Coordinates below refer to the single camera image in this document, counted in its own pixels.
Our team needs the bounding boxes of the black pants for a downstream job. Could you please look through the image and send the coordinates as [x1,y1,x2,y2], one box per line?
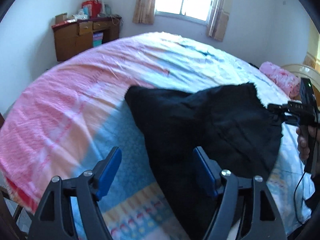
[125,83,282,239]

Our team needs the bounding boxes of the person right hand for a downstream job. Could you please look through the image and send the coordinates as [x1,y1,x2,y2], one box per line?
[296,126,319,161]

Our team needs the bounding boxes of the pink folded blanket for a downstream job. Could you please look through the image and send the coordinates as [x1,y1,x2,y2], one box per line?
[259,62,300,99]

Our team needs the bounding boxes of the wooden bed headboard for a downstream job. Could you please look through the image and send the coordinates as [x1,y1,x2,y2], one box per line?
[282,64,320,100]

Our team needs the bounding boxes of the yellow curtain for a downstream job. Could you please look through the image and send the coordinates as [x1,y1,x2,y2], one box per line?
[303,20,320,72]

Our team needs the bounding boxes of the pink blue bed sheet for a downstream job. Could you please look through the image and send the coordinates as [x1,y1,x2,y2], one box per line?
[1,33,319,239]

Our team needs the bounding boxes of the right beige curtain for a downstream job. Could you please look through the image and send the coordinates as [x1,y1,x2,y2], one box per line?
[207,0,232,42]

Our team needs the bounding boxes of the beige curtain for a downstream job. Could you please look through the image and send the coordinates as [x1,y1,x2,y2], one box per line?
[207,0,232,42]
[132,0,156,24]

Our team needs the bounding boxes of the brown wooden desk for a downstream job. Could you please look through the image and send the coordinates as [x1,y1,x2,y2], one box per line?
[52,15,122,62]

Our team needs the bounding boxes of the left beige curtain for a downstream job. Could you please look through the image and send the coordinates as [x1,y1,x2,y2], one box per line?
[132,0,156,24]

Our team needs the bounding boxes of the cardboard box on desk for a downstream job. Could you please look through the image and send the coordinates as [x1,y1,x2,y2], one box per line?
[55,12,67,24]

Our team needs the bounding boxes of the red gift bag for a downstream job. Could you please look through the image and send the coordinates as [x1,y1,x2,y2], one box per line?
[81,0,102,18]

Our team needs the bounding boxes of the black cable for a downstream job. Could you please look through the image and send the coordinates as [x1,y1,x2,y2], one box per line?
[292,171,313,225]

